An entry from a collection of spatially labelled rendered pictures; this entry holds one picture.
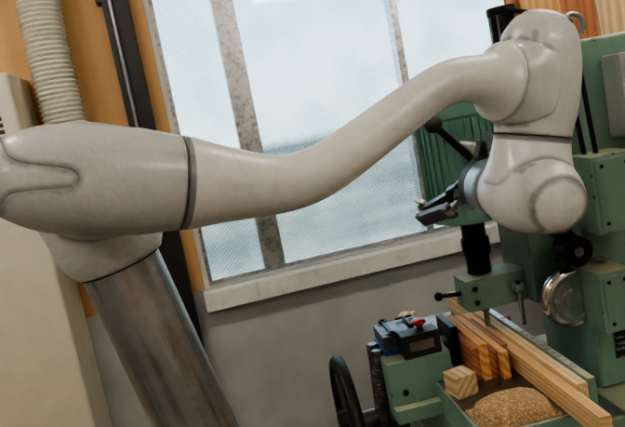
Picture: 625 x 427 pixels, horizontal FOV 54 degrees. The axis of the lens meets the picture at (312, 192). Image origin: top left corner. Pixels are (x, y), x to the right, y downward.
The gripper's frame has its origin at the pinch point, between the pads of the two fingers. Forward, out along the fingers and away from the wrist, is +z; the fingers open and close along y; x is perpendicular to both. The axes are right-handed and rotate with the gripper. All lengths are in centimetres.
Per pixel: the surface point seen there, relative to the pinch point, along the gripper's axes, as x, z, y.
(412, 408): -27.1, 2.0, -38.1
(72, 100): 83, 121, -48
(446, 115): 5.2, 6.6, 10.4
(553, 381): -35.0, -14.4, -16.3
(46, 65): 97, 120, -44
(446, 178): -3.7, 8.2, 1.6
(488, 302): -29.5, 10.3, -11.7
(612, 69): -12.0, -0.2, 37.0
